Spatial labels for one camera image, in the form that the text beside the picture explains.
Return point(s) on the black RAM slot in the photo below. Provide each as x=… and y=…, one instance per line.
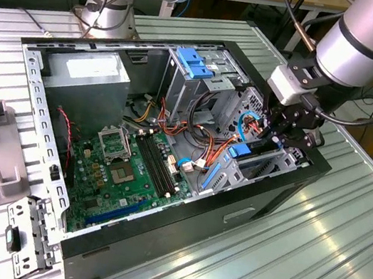
x=162, y=166
x=153, y=164
x=166, y=166
x=157, y=165

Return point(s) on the blue plastic drive latch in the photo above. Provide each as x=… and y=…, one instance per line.
x=192, y=64

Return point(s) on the blue expansion slot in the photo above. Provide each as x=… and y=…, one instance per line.
x=115, y=213

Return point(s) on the green motherboard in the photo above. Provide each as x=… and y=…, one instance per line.
x=114, y=202

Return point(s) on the black case slider latch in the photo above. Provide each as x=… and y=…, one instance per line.
x=54, y=174

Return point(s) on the grey metal optical drive cage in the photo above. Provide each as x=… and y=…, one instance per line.
x=180, y=91

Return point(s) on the black bracket latch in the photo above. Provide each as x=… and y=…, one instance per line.
x=13, y=239

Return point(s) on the grey metal disk bay cage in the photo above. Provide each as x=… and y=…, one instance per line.
x=228, y=176

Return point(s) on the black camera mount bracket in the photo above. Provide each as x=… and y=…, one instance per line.
x=309, y=78

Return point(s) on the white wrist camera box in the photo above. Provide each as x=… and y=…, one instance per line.
x=286, y=86

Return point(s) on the grey power supply unit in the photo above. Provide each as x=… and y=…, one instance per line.
x=85, y=100

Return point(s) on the hard disk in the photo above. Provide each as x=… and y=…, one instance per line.
x=240, y=150

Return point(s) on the CPU socket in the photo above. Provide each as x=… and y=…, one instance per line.
x=122, y=173

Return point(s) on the grey metal expansion bracket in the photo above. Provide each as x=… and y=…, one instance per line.
x=35, y=228

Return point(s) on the black tripod stand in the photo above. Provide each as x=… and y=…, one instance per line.
x=290, y=20

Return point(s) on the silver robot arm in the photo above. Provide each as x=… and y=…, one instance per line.
x=362, y=44

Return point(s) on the black open PC case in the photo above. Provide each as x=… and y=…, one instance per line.
x=172, y=238

